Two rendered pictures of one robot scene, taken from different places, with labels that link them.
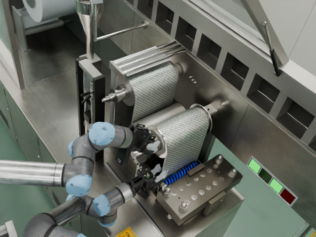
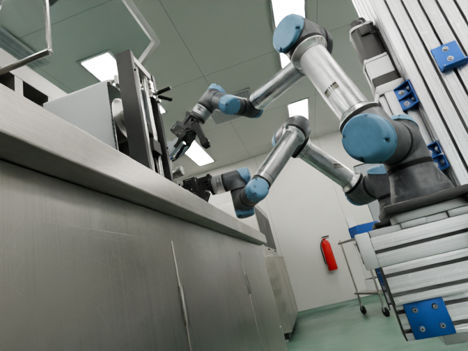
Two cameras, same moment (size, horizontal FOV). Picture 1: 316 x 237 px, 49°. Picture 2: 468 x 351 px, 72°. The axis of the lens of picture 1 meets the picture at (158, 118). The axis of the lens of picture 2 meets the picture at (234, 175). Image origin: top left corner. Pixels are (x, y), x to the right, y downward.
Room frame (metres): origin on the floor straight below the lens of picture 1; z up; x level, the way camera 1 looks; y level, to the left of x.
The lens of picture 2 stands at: (1.43, 1.14, 0.73)
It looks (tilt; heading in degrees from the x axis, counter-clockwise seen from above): 18 degrees up; 235
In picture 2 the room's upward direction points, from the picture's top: 14 degrees counter-clockwise
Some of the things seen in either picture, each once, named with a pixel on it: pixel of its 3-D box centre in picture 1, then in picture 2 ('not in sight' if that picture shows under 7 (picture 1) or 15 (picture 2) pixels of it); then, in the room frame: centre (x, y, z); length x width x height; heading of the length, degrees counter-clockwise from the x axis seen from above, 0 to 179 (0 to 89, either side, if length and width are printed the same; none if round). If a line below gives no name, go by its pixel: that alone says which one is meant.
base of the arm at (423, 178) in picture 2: not in sight; (416, 182); (0.55, 0.70, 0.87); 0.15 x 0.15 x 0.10
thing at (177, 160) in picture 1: (182, 158); not in sight; (0.99, -0.14, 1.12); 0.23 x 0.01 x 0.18; 136
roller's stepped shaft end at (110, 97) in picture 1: (107, 98); not in sight; (1.06, 0.22, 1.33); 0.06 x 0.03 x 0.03; 136
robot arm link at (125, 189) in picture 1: (124, 191); (218, 184); (0.77, 0.08, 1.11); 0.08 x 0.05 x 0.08; 45
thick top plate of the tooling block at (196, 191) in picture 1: (200, 186); not in sight; (0.94, -0.25, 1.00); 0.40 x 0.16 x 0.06; 136
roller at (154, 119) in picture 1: (160, 124); not in sight; (1.12, -0.01, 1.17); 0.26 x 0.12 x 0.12; 136
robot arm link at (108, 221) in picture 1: (104, 212); (244, 201); (0.72, 0.15, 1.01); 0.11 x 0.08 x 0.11; 77
